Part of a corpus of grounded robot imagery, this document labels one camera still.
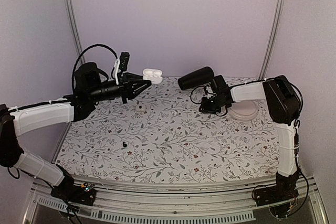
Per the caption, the aluminium corner post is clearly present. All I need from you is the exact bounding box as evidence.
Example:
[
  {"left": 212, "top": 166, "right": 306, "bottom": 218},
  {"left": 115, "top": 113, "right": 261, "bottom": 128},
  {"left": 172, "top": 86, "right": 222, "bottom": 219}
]
[
  {"left": 64, "top": 0, "right": 82, "bottom": 54},
  {"left": 258, "top": 0, "right": 285, "bottom": 80}
]

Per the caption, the white earbud charging case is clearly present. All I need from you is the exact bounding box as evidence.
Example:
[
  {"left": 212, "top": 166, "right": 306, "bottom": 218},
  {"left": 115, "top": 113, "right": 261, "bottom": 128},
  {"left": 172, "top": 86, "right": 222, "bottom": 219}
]
[{"left": 142, "top": 68, "right": 163, "bottom": 84}]

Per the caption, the left aluminium corner post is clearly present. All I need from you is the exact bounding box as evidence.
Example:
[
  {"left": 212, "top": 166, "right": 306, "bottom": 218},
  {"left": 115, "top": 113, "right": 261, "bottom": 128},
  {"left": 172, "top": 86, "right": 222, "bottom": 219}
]
[{"left": 64, "top": 0, "right": 82, "bottom": 54}]

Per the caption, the aluminium front rail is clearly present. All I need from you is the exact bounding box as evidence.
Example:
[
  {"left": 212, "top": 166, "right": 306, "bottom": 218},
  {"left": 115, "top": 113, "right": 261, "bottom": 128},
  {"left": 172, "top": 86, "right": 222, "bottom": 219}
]
[{"left": 23, "top": 176, "right": 331, "bottom": 223}]

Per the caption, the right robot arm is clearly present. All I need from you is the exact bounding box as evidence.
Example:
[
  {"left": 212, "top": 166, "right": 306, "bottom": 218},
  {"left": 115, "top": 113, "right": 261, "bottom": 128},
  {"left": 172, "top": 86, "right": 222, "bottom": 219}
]
[{"left": 199, "top": 75, "right": 303, "bottom": 201}]

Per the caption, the floral patterned table mat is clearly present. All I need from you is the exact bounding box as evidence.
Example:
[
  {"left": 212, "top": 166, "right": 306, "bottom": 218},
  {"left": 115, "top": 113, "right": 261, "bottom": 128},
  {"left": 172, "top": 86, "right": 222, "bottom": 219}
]
[{"left": 56, "top": 77, "right": 279, "bottom": 184}]

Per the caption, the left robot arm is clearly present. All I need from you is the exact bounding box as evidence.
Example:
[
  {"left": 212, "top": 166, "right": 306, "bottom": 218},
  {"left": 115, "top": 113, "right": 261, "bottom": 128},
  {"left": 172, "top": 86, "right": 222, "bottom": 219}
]
[{"left": 1, "top": 60, "right": 162, "bottom": 200}]

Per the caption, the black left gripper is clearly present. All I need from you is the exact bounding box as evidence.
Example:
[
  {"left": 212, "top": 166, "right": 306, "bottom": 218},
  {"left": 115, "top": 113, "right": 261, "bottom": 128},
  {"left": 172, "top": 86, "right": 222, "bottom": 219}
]
[{"left": 88, "top": 72, "right": 151, "bottom": 103}]

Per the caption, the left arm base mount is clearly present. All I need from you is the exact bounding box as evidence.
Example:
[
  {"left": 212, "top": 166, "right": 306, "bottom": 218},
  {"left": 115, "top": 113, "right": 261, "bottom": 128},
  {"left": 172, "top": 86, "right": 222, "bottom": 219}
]
[{"left": 51, "top": 182, "right": 97, "bottom": 206}]

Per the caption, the white round dish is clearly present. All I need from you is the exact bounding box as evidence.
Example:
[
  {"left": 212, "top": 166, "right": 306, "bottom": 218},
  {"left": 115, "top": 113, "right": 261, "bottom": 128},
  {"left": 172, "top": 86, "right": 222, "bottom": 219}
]
[{"left": 228, "top": 101, "right": 259, "bottom": 122}]

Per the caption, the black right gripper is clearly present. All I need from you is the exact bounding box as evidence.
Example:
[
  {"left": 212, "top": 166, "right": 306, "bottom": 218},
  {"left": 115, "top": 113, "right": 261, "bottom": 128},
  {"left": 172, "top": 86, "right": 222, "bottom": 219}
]
[{"left": 198, "top": 95, "right": 226, "bottom": 114}]

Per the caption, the black cylinder speaker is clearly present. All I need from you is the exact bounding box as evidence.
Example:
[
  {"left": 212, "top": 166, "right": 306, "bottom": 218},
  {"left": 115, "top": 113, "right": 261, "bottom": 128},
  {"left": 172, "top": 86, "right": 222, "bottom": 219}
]
[{"left": 178, "top": 67, "right": 214, "bottom": 90}]

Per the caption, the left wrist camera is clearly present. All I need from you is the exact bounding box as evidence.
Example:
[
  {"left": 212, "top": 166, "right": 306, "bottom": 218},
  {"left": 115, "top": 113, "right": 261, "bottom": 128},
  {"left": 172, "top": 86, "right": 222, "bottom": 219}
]
[{"left": 111, "top": 52, "right": 130, "bottom": 80}]

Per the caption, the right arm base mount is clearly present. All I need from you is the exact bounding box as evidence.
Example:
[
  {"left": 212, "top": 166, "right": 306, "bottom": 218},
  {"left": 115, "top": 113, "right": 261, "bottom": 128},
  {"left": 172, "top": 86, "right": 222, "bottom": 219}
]
[{"left": 251, "top": 185, "right": 299, "bottom": 206}]

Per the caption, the small white round device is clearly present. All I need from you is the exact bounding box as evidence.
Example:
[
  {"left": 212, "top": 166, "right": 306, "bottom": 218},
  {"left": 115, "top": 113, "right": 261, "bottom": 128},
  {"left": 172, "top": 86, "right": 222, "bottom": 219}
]
[{"left": 135, "top": 104, "right": 146, "bottom": 112}]

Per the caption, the right aluminium corner post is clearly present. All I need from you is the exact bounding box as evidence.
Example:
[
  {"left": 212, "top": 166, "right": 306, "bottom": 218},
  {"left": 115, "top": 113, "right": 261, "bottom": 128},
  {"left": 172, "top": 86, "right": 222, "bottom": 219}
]
[{"left": 258, "top": 0, "right": 285, "bottom": 80}]

